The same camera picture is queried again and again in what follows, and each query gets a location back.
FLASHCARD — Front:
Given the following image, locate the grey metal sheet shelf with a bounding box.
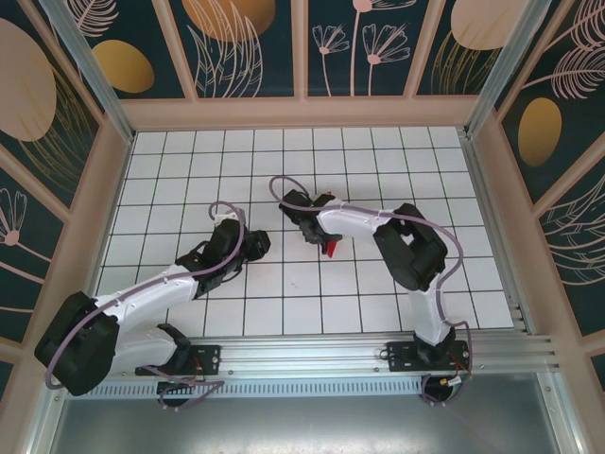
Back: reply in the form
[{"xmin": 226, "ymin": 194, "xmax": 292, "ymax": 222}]
[{"xmin": 46, "ymin": 396, "xmax": 568, "ymax": 454}]

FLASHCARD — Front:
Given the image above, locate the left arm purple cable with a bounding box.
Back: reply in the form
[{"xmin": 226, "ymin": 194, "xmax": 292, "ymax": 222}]
[{"xmin": 44, "ymin": 201, "xmax": 250, "ymax": 412}]

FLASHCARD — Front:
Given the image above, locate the long aluminium mounting rail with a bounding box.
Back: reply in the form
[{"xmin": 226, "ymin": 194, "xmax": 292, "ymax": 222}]
[{"xmin": 44, "ymin": 333, "xmax": 566, "ymax": 379}]

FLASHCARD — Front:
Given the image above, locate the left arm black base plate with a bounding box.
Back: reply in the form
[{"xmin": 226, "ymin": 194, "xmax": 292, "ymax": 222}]
[{"xmin": 135, "ymin": 343, "xmax": 222, "ymax": 377}]

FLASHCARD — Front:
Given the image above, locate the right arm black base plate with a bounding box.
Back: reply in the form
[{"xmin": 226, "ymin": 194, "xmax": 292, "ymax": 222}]
[{"xmin": 380, "ymin": 340, "xmax": 474, "ymax": 375}]

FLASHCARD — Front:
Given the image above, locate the perforated metal cable tray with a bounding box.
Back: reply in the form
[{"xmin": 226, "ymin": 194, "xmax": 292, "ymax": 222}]
[{"xmin": 65, "ymin": 380, "xmax": 426, "ymax": 399}]

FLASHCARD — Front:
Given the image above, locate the aluminium side rail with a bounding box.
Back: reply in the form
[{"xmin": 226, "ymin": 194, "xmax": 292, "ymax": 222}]
[{"xmin": 458, "ymin": 127, "xmax": 538, "ymax": 338}]

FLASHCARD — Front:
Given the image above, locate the aluminium corner post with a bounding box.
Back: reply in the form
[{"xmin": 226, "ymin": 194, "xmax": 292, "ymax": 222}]
[
  {"xmin": 37, "ymin": 0, "xmax": 137, "ymax": 146},
  {"xmin": 462, "ymin": 0, "xmax": 554, "ymax": 139}
]

